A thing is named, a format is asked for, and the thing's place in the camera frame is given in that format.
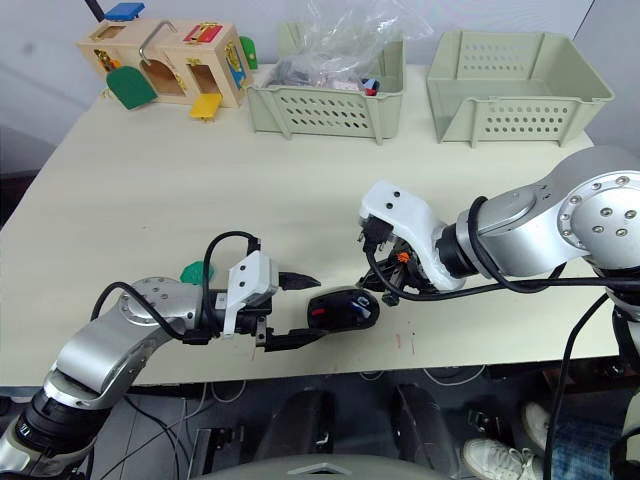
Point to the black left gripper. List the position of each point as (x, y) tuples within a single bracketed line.
[(255, 317)]

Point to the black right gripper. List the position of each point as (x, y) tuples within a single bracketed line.
[(402, 272)]

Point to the black mouse base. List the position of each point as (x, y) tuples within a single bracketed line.
[(337, 311)]

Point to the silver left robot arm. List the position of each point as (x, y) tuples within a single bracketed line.
[(85, 350)]

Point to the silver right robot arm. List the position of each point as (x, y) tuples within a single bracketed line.
[(540, 235)]

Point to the green plastic piece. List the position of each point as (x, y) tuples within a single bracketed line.
[(192, 272)]

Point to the pale green crate with bag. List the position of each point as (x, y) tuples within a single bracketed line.
[(320, 107)]

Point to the red blue small item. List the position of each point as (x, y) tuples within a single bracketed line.
[(370, 86)]

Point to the white sneaker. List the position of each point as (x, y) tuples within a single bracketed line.
[(495, 460), (536, 425)]

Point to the empty pale green crate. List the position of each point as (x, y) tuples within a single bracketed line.
[(515, 112)]

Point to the clear plastic bag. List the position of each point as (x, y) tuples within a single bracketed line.
[(345, 45)]

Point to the blue jeans leg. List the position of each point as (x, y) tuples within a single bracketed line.
[(585, 450)]

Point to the wooden lock box toy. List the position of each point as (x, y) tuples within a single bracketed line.
[(170, 65)]

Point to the black pole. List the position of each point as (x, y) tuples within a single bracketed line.
[(96, 10)]

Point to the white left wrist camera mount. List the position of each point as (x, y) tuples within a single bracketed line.
[(248, 280)]

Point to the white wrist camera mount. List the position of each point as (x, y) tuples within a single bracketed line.
[(248, 280), (405, 207)]

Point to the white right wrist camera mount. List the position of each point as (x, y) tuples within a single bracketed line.
[(405, 207)]

